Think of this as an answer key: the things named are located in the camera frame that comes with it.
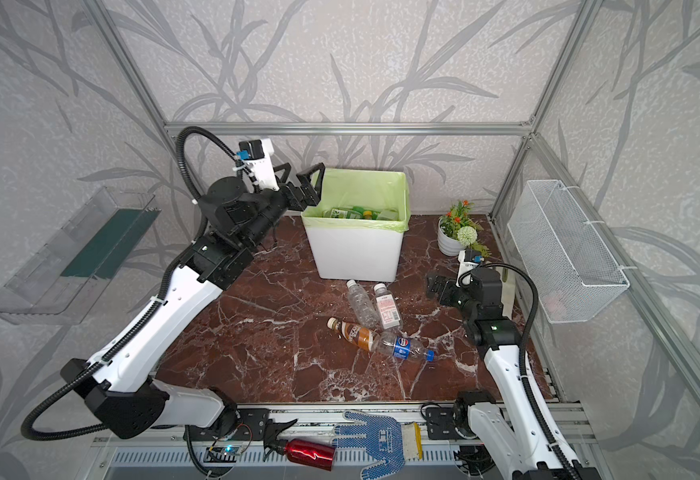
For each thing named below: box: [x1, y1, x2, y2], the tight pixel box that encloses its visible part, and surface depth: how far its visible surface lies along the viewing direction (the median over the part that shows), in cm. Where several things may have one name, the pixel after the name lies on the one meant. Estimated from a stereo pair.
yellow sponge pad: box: [402, 422, 423, 460], surface depth 72 cm
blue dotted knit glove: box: [332, 410, 405, 480], surface depth 72 cm
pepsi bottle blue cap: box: [377, 332, 435, 363], surface depth 84 cm
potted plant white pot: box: [437, 200, 491, 258], surface depth 100 cm
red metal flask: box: [263, 419, 336, 472], surface depth 69 cm
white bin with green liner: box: [301, 168, 409, 283], surface depth 91 cm
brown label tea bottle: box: [326, 317, 375, 352], surface depth 86 cm
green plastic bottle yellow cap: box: [323, 206, 373, 219], surface depth 98 cm
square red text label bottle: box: [374, 283, 401, 330], surface depth 92 cm
